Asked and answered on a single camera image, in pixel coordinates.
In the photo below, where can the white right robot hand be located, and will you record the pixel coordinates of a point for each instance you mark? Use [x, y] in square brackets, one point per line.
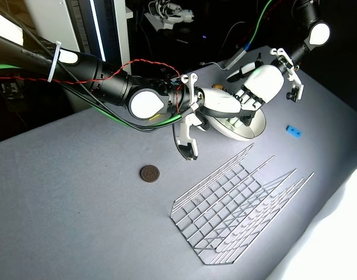
[219, 100]

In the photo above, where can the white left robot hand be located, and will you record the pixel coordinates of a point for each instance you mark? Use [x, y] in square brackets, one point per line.
[266, 81]

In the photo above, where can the small brown pastry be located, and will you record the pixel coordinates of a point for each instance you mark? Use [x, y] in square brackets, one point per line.
[217, 86]

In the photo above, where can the blue block with holes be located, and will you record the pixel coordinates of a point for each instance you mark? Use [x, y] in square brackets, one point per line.
[294, 131]

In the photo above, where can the yellow rectangular block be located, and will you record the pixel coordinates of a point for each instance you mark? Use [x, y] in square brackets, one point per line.
[154, 117]

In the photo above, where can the spare white robot hand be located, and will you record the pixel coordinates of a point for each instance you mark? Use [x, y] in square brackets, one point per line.
[178, 13]

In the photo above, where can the dark brown round cookie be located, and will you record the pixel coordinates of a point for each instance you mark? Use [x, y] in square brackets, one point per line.
[149, 174]

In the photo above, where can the white zip tie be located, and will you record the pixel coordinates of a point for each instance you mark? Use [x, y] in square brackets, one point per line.
[54, 64]

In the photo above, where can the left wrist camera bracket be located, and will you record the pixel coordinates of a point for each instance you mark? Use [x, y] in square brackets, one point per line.
[295, 84]

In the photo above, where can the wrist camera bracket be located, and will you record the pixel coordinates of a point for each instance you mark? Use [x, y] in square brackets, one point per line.
[184, 137]
[295, 84]

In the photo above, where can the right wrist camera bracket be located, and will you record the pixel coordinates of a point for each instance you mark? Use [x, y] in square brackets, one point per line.
[184, 137]

